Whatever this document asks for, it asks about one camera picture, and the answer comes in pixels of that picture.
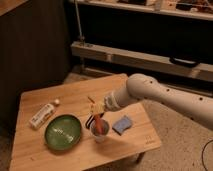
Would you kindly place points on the green round plate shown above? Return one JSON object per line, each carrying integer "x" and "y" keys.
{"x": 63, "y": 132}

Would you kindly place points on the orange pepper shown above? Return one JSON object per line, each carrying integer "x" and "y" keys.
{"x": 98, "y": 124}

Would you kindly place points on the black handle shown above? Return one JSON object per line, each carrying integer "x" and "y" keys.
{"x": 183, "y": 63}

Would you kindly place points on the cluttered shelf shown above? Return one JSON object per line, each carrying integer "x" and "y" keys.
{"x": 155, "y": 9}

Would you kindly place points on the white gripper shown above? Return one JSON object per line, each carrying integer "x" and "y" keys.
{"x": 97, "y": 107}

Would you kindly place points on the long white beam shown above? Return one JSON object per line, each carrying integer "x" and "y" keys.
{"x": 140, "y": 60}

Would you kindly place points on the metal pole stand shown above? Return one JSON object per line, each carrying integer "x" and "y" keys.
{"x": 81, "y": 36}

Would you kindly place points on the black white striped object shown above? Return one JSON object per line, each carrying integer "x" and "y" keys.
{"x": 89, "y": 121}

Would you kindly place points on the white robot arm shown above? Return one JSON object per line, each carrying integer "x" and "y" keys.
{"x": 138, "y": 87}

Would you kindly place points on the white tube with cap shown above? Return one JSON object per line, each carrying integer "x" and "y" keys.
{"x": 43, "y": 114}

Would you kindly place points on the blue sponge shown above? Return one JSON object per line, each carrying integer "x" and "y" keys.
{"x": 122, "y": 124}

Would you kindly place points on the wooden table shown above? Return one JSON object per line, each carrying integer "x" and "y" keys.
{"x": 30, "y": 152}

